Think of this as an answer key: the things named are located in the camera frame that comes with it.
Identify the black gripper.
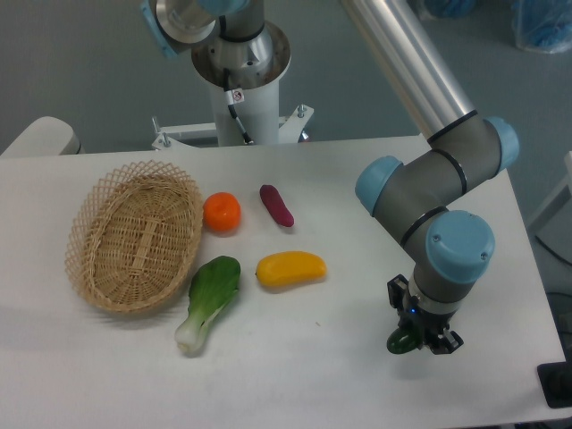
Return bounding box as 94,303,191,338
387,274,463,355

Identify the dark green cucumber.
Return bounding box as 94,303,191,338
386,328,418,355

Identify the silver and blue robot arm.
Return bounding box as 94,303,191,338
140,1,519,355

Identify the black device at table edge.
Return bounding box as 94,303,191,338
537,362,571,408

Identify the yellow mango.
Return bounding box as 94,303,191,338
256,251,327,288

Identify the purple sweet potato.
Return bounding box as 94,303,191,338
259,184,295,228

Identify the green bok choy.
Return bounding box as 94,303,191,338
174,256,241,355

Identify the orange persimmon fruit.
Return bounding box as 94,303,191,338
203,192,241,232

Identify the woven wicker basket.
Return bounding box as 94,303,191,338
65,160,203,315

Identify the blue plastic bag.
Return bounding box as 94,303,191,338
511,0,571,54

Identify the white chair back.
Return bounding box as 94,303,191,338
1,116,85,159

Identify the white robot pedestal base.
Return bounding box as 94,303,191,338
152,21,314,149

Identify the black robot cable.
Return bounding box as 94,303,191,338
222,67,256,146

